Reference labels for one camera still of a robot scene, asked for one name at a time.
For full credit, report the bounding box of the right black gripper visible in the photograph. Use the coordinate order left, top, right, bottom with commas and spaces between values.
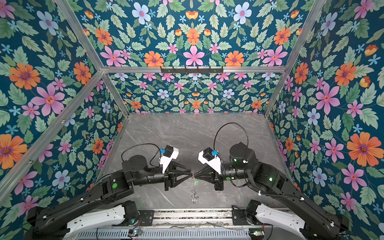
194, 163, 252, 191

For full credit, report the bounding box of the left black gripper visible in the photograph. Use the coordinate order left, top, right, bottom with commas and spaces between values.
132, 159, 195, 191

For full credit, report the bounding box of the keyring with coloured keys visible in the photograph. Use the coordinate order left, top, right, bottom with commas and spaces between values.
191, 173, 199, 204

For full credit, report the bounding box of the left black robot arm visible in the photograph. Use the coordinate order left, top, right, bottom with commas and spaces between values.
24, 155, 192, 240

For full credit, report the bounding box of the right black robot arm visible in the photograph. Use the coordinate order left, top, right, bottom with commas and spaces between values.
195, 143, 350, 240

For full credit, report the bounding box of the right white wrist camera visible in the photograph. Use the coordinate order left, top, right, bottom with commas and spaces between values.
198, 147, 222, 175

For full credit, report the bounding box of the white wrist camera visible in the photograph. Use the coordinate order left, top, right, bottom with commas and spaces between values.
159, 145, 179, 174
198, 147, 222, 175

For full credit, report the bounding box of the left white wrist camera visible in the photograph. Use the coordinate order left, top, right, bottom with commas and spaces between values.
159, 145, 179, 174

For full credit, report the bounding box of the left camera cable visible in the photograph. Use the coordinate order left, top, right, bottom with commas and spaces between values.
120, 143, 163, 169

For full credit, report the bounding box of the camera cable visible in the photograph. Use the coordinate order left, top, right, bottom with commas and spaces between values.
212, 122, 250, 151
120, 143, 163, 169

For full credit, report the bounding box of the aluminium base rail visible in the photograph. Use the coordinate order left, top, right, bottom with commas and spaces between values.
70, 207, 316, 229

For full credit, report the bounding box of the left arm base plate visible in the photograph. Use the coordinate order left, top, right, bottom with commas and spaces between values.
120, 210, 155, 227

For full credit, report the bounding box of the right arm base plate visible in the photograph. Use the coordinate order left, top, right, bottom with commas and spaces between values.
231, 200, 261, 226

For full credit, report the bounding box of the right camera cable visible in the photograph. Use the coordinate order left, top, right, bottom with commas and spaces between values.
212, 122, 250, 151

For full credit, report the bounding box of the black hook rail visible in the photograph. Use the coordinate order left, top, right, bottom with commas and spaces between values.
161, 67, 224, 74

